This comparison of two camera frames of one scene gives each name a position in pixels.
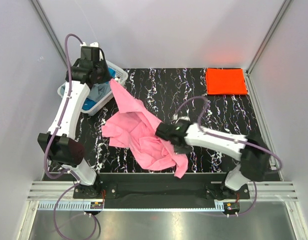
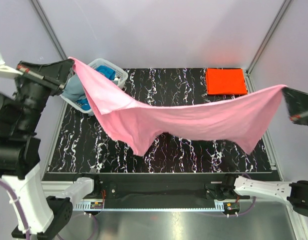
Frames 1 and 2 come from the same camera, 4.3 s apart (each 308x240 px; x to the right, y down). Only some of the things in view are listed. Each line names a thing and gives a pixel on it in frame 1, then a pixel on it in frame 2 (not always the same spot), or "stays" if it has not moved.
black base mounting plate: x=155 y=190 stays
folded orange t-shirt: x=225 y=81 stays
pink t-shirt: x=132 y=125 to x=239 y=121
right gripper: x=185 y=150 to x=300 y=105
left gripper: x=106 y=77 to x=55 y=74
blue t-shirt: x=87 y=103 stays
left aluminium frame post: x=48 y=27 stays
